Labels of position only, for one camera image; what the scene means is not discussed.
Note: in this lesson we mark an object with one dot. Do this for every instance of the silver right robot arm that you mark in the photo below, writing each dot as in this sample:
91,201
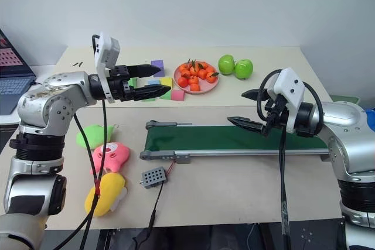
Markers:
348,133

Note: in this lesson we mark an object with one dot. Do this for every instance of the pink foam block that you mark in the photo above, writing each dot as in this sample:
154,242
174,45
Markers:
177,95

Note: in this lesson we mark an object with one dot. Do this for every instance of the blue object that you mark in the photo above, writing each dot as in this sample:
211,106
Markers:
370,118

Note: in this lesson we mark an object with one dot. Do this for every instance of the large green foam block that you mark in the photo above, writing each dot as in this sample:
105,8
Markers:
165,96

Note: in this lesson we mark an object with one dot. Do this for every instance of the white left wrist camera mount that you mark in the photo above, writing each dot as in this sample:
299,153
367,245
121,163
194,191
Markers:
107,48

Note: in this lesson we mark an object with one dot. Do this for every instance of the yellow foam block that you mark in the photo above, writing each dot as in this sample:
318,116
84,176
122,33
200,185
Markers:
166,82

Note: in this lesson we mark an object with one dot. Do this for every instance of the yellow plush toy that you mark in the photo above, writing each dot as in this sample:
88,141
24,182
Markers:
109,191

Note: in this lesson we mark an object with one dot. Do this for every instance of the pink plush toy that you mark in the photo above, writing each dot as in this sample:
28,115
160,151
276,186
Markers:
115,153

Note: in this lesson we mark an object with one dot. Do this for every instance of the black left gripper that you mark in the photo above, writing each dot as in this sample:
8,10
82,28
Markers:
118,84

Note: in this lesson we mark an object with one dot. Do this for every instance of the green flat object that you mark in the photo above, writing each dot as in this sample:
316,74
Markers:
347,99

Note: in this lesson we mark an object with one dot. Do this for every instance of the pink plate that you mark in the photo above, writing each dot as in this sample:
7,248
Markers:
209,87

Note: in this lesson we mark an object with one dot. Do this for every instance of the grey perforated control box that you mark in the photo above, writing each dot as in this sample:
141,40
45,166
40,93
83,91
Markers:
153,177

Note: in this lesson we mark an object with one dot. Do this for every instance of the blue laptop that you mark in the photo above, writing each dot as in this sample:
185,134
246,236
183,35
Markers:
11,86

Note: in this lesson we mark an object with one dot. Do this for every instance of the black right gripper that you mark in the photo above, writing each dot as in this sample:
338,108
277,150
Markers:
276,112

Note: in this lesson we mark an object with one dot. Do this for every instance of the blue foam block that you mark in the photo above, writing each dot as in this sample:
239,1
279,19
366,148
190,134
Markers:
153,82

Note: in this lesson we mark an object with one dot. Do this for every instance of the green apple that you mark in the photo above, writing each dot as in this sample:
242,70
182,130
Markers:
243,69
226,65

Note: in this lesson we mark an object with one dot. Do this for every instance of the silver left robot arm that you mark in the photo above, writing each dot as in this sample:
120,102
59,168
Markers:
44,106

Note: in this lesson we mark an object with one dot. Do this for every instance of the green plush toy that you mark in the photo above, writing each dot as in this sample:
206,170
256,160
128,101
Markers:
95,134

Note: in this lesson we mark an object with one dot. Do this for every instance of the small green foam block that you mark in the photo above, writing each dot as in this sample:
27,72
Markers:
133,81

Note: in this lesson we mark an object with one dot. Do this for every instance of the green belt conveyor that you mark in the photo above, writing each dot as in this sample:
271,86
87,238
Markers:
205,138

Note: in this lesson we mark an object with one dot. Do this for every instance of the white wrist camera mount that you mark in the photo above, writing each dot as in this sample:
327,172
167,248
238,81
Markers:
291,89
107,48

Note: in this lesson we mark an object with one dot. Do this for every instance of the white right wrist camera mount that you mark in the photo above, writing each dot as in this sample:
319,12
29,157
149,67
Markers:
291,89

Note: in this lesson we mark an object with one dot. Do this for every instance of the purple foam block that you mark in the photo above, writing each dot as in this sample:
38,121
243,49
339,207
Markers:
158,64

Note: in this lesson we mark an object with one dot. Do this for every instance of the small orange tangerine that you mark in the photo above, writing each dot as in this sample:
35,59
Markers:
183,67
210,69
203,64
185,73
211,78
193,80
202,74
183,82
194,71
194,87

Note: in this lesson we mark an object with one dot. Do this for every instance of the dark panel below table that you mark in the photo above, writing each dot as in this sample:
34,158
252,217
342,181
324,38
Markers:
219,238

